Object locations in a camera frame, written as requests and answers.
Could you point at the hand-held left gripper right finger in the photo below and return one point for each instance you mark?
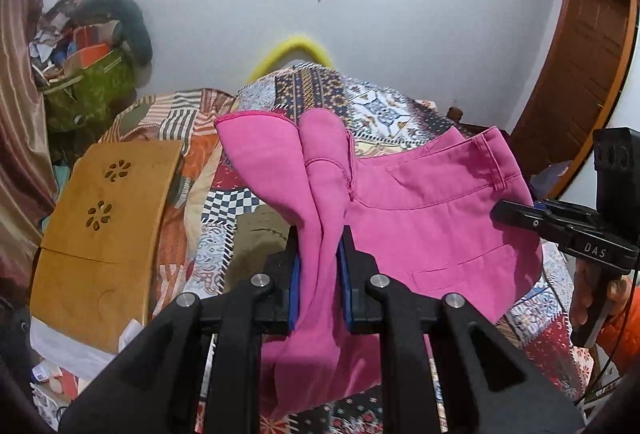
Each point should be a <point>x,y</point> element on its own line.
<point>344,286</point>

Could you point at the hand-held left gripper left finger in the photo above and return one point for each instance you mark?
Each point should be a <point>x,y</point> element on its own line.
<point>295,286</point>

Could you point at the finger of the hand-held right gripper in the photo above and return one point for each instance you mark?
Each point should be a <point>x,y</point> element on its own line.
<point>540,209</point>
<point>520,216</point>

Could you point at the pink pants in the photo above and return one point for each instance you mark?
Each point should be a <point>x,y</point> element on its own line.
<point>440,214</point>

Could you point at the person's right forearm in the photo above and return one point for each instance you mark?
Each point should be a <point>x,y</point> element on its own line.
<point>625,334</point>

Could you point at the olive green pants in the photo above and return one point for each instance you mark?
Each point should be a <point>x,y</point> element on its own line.
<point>260,234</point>

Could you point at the person's right hand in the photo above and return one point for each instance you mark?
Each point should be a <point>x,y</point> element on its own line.
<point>579,294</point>

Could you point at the brown wooden door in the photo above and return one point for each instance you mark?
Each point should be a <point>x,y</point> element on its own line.
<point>580,79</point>

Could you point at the wooden lap table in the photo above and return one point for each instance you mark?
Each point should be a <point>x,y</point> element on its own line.
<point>100,264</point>

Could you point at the patchwork printed blanket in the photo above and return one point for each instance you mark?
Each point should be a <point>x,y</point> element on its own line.
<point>320,84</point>

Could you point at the orange striped patchwork quilt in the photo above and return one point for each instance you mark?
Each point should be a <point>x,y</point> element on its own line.
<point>170,119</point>

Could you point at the pile of white papers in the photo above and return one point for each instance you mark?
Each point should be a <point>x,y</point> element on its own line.
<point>75,364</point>

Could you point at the dark grey plush cushion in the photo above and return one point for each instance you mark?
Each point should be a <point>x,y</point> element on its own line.
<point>130,19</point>

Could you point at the striped brown curtain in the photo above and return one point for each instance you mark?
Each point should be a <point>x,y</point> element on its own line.
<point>20,114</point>

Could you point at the pile of mixed clutter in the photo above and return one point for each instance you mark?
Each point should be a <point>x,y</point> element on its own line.
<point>65,34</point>

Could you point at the wooden bed post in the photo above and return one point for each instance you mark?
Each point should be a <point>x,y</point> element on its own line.
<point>455,114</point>

